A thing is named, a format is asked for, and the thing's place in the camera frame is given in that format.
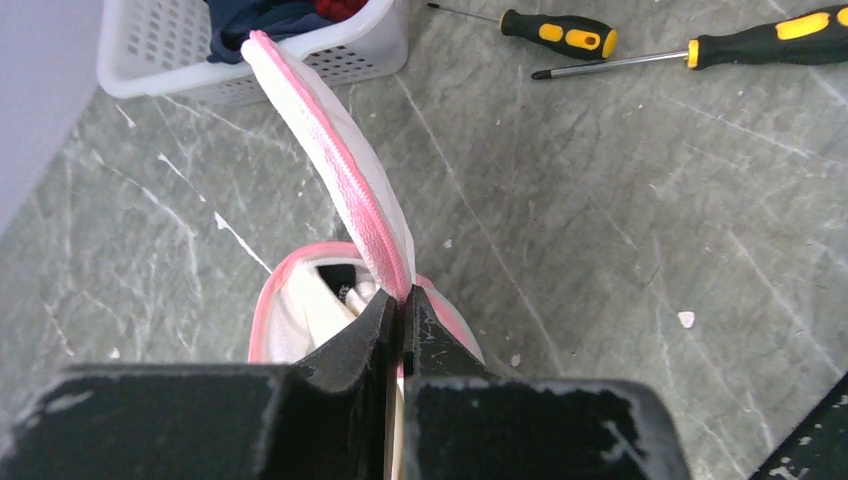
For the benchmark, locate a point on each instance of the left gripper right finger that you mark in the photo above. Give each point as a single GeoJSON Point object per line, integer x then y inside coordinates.
{"type": "Point", "coordinates": [462, 421]}

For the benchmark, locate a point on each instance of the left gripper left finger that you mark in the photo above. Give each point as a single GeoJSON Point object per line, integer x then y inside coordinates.
{"type": "Point", "coordinates": [323, 417]}

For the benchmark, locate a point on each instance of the white black bra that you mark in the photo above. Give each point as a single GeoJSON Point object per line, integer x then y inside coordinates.
{"type": "Point", "coordinates": [352, 285]}

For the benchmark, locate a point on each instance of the red bra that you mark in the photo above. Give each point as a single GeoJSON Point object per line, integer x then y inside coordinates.
{"type": "Point", "coordinates": [338, 10]}

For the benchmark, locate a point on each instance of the navy blue bra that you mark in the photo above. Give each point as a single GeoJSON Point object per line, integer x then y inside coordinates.
{"type": "Point", "coordinates": [231, 22]}

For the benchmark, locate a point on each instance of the black yellow short screwdriver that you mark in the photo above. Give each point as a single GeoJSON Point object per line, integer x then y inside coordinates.
{"type": "Point", "coordinates": [576, 37]}

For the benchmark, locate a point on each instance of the white plastic basket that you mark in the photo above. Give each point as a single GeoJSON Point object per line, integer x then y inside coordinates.
{"type": "Point", "coordinates": [160, 48]}

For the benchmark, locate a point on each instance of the long yellow black screwdriver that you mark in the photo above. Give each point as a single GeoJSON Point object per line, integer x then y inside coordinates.
{"type": "Point", "coordinates": [818, 37]}

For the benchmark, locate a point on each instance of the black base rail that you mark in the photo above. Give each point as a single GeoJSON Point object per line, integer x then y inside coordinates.
{"type": "Point", "coordinates": [817, 447]}

